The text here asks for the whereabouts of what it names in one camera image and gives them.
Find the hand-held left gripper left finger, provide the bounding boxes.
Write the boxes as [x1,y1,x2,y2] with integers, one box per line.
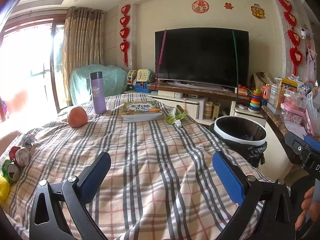
[29,151,112,240]

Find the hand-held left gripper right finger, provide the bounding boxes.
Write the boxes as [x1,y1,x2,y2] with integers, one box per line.
[212,151,295,240]

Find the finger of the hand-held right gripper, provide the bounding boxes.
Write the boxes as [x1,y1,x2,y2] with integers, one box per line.
[304,135,320,153]

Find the white rim trash bin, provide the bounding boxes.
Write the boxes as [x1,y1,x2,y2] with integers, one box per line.
[209,116,268,168]

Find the person's right hand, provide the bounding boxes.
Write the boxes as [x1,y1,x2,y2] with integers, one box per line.
[295,187,314,230]

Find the clear plastic storage boxes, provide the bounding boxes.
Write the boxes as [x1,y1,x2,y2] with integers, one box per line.
[280,89,308,125]

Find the colourful card packet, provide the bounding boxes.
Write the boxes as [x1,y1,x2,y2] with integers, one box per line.
[279,79,298,105]

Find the clear drawer organizer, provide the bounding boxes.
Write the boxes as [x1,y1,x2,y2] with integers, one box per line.
[267,82,280,113]

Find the plaid blanket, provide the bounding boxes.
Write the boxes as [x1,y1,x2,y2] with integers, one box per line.
[0,91,290,240]

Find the round orange fruit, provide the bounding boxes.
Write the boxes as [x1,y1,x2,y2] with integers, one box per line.
[67,106,88,128]

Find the pink toy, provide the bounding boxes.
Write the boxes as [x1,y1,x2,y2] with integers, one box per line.
[261,85,273,103]

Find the crushed red can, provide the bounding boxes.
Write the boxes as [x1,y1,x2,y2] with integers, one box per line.
[9,146,32,167]

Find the crumpled foil wrapper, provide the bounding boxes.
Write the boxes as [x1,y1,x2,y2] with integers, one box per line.
[21,134,37,148]

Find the green drink pouch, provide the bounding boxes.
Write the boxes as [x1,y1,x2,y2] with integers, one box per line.
[166,105,187,128]

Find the white television stand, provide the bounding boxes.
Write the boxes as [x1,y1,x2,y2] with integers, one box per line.
[124,82,265,128]

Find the beige bag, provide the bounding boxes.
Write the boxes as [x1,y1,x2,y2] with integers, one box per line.
[251,72,274,90]

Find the crushed green can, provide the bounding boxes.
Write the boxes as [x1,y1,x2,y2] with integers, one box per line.
[2,160,20,182]

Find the purple thermos bottle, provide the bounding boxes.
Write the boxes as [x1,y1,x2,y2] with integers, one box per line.
[89,71,107,114]

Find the green cover picture book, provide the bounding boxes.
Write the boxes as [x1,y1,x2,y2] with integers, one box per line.
[122,100,163,117]

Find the yellow foam fruit net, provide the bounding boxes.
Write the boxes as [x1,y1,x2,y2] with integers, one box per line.
[0,175,10,203]

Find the teal covered furniture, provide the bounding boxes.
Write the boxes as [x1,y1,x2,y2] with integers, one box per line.
[69,64,128,105]

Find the blue toy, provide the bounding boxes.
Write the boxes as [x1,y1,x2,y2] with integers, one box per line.
[135,81,152,93]

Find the toy with wheel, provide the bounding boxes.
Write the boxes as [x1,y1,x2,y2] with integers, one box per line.
[127,70,138,84]

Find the yellow toy telephone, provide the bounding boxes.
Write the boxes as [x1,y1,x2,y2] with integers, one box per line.
[136,69,152,83]

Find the black flat television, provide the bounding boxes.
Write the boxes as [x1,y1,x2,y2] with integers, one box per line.
[154,28,250,88]

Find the beige curtain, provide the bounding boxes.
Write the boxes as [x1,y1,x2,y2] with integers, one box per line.
[62,6,104,107]

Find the ceiling air vent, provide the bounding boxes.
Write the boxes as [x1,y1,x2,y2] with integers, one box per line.
[19,0,68,5]

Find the rainbow stacking ring toy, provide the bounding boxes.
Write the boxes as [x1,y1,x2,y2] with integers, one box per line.
[248,89,261,113]

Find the red heart decoration string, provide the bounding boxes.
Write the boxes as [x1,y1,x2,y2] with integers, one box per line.
[119,4,131,67]
[278,0,303,74]

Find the cartoon figure wall sticker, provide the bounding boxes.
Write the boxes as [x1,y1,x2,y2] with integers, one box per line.
[251,4,265,19]

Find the round red wall sticker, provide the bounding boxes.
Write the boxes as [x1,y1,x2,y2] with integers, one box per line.
[192,0,206,13]

